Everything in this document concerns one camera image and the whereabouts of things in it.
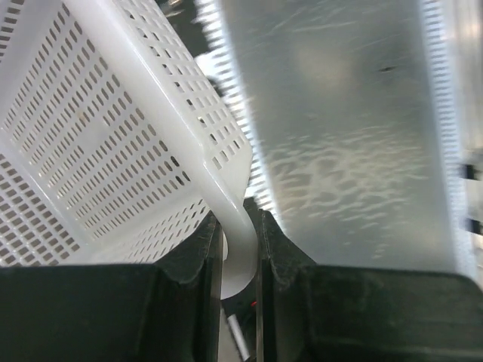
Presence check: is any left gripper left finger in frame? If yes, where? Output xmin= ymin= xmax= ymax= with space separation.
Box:
xmin=1 ymin=215 xmax=223 ymax=361

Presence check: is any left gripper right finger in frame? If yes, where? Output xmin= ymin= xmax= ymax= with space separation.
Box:
xmin=254 ymin=210 xmax=482 ymax=361

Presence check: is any blue perforated basket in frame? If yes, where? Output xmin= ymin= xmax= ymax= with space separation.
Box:
xmin=1 ymin=1 xmax=257 ymax=298

